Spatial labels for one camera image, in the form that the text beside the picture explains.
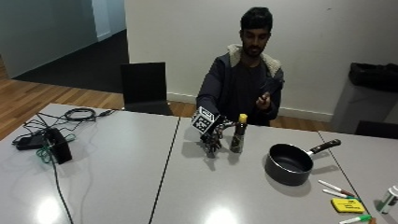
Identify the the person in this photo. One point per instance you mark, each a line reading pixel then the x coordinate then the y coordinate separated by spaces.
pixel 244 81

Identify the dark bottle with yellow cap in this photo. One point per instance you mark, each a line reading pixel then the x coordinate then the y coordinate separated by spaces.
pixel 239 135

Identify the white cube with black markers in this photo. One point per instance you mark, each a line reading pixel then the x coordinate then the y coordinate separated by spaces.
pixel 204 121

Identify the black chair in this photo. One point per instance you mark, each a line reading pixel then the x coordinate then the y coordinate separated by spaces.
pixel 146 88

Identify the grey bin with black bag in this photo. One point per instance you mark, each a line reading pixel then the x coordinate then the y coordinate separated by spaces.
pixel 367 99

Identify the dark chair back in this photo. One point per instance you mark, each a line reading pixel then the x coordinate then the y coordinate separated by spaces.
pixel 376 129

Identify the white marker with red cap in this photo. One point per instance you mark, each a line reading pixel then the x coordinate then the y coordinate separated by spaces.
pixel 336 188

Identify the white marker with green cap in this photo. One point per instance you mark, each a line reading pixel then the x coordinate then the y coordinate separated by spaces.
pixel 339 194
pixel 355 219

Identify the black box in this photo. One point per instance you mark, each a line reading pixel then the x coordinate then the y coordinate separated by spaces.
pixel 59 145

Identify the flat black device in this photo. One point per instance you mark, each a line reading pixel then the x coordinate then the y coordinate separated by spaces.
pixel 29 142

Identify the white bottle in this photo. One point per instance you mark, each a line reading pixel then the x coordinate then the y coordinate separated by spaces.
pixel 389 199

